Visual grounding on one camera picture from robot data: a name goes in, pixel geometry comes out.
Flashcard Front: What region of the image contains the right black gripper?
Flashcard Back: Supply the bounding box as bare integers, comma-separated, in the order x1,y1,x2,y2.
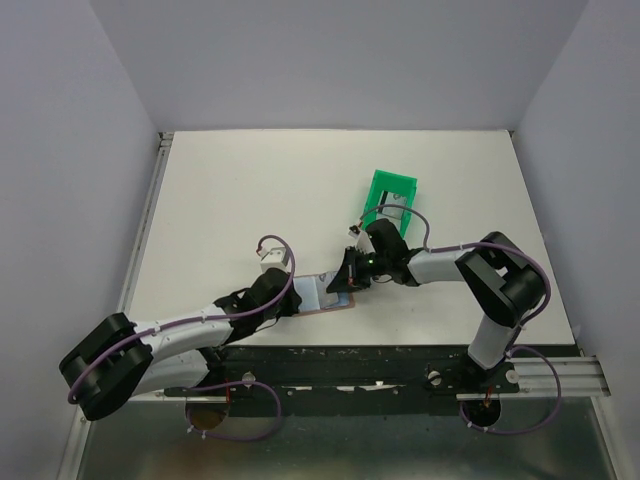
327,246,391,293

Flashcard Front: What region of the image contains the tan leather card holder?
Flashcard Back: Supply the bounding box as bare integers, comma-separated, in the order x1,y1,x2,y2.
293,271,355,316

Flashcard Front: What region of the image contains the silver VIP credit card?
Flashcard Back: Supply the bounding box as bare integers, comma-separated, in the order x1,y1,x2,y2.
316,271,350,310

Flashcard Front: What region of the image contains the green plastic bin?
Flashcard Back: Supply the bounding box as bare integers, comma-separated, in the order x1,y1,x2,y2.
362,170,418,237

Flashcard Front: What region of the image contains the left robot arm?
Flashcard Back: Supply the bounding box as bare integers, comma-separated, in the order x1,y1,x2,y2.
59,268,302,420

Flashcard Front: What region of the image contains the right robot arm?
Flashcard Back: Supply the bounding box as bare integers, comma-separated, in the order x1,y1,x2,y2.
326,219,551,392

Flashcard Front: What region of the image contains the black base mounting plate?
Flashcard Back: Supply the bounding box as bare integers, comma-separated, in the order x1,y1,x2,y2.
164,345,519,417

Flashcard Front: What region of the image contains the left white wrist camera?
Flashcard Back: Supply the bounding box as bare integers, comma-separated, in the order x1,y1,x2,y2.
257,246,291,273

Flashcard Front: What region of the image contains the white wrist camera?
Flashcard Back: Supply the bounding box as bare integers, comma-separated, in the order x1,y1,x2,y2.
349,224,375,254
257,246,291,273

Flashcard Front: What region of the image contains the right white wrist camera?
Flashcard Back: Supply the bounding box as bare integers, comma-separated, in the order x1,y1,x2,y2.
349,224,375,254

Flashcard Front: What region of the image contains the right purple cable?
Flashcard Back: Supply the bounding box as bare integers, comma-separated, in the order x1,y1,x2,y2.
359,204,561,437

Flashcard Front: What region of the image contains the purple cable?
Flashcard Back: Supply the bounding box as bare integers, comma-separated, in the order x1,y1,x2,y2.
67,234,297,441
359,204,561,437

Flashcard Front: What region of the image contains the aluminium extrusion rail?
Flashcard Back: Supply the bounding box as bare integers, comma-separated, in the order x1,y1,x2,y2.
512,357,611,398

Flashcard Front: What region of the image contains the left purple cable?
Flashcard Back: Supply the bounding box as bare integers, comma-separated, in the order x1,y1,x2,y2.
67,234,297,441

